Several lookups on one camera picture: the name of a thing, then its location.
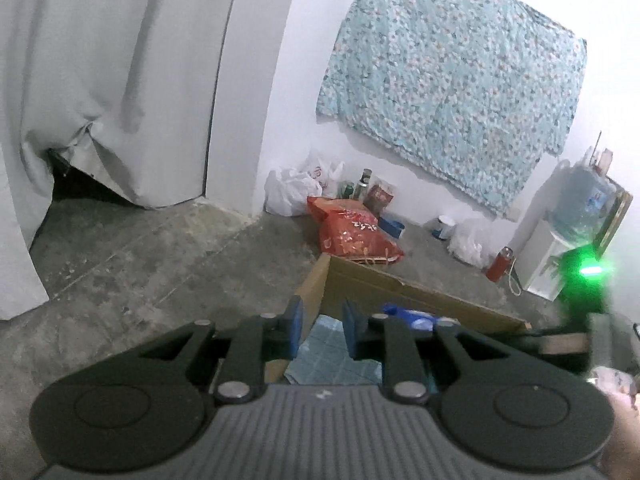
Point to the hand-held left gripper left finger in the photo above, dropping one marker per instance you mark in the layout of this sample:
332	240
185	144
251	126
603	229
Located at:
296	327

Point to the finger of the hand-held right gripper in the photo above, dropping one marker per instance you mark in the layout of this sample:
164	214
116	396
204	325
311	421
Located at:
560	345

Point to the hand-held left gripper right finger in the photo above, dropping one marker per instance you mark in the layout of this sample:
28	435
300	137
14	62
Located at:
352	332

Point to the cardboard box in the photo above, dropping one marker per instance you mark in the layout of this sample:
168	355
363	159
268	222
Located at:
360	280

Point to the person's right hand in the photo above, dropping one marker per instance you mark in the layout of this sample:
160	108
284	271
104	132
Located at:
625	430

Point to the blue checked cloth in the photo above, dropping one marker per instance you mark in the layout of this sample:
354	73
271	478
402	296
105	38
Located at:
325	355

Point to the white water dispenser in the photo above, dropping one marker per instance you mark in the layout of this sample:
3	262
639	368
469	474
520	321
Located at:
542	265

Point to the blue white packet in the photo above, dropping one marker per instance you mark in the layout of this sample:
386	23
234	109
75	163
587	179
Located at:
415	317

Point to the red bottle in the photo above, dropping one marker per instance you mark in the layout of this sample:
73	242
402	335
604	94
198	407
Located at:
499	264

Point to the blue water jug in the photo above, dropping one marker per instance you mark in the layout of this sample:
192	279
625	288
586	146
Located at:
582	200

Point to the red plastic bag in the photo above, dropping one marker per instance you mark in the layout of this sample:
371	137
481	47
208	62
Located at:
350	232

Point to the blue white tub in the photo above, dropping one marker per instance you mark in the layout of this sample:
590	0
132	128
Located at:
394	226

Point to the clear crumpled plastic bag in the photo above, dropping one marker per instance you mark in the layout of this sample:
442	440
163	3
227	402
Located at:
467	245

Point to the small pale bottle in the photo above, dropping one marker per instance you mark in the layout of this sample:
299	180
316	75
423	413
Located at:
606	161

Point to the plain white plastic bag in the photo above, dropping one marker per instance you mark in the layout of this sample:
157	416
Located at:
287	190

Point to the white blue cup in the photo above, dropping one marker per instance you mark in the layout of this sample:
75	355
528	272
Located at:
444	227

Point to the green can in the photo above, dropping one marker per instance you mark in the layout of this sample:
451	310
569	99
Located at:
347	191

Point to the thin stick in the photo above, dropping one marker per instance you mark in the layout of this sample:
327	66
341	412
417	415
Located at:
598	147

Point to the white bag with red print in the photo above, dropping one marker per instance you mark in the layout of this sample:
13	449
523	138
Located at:
320	172

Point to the grey white curtain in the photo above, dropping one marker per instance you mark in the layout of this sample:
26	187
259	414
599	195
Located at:
75	60

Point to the teal floral wall cloth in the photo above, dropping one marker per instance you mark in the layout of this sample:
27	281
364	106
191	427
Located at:
450	85

